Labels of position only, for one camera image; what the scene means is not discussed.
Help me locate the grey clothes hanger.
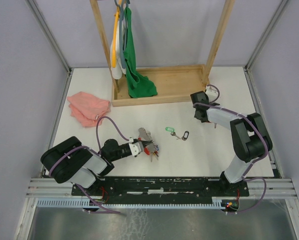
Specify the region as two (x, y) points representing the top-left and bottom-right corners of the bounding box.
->
(114, 0), (130, 68)

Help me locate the wooden clothes rack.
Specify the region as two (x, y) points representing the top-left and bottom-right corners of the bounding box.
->
(89, 0), (237, 108)

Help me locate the yellow clothes hanger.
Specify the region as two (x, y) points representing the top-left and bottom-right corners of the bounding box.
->
(111, 6), (121, 68)

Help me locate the green hanging garment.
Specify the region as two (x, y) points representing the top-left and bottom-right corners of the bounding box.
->
(123, 7), (158, 99)

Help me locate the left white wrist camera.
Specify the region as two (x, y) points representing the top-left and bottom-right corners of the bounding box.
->
(128, 137), (144, 157)

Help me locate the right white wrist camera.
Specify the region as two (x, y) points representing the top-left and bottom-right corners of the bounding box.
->
(205, 86), (219, 102)

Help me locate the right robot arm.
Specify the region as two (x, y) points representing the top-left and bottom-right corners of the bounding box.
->
(190, 91), (273, 196)

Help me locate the pink folded cloth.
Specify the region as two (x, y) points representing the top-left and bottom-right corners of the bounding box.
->
(66, 91), (111, 128)

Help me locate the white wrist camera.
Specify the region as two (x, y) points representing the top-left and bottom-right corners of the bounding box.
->
(128, 137), (144, 157)
(205, 86), (219, 102)

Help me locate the white hanging garment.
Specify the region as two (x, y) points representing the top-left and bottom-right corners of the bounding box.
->
(110, 24), (127, 80)

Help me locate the green tag key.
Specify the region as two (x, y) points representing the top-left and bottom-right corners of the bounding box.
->
(165, 127), (179, 138)

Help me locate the black tag key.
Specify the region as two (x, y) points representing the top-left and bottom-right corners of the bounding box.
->
(179, 130), (189, 141)

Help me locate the grey cable duct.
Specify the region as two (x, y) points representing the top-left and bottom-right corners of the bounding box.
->
(36, 196), (233, 208)

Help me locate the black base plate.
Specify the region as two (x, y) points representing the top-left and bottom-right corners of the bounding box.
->
(85, 176), (250, 205)

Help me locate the grey key holder with rings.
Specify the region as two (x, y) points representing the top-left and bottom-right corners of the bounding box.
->
(138, 127), (159, 162)

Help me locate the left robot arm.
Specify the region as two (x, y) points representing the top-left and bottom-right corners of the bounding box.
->
(40, 136), (153, 195)

